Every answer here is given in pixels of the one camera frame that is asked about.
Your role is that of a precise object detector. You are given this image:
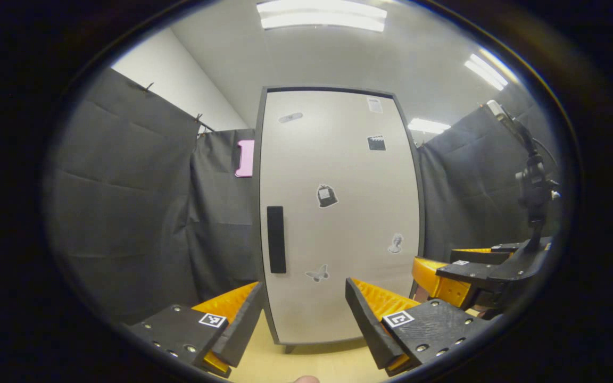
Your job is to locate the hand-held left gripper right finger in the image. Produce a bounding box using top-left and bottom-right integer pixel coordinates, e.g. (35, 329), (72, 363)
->
(345, 277), (500, 377)

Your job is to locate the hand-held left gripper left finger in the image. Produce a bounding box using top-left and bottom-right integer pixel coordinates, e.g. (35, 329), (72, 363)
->
(125, 281), (266, 379)

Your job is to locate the black cabinet door handle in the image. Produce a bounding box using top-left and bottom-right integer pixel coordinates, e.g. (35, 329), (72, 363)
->
(267, 205), (288, 274)

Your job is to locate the grey cabinet door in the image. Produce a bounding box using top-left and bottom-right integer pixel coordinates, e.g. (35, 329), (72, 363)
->
(260, 89), (422, 345)

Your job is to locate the ceiling light panel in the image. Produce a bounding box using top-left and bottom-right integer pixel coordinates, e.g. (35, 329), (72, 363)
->
(464, 52), (509, 91)
(256, 0), (388, 32)
(408, 118), (452, 135)

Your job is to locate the black backdrop cloth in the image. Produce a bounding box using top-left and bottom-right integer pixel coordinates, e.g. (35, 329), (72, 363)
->
(45, 66), (565, 326)

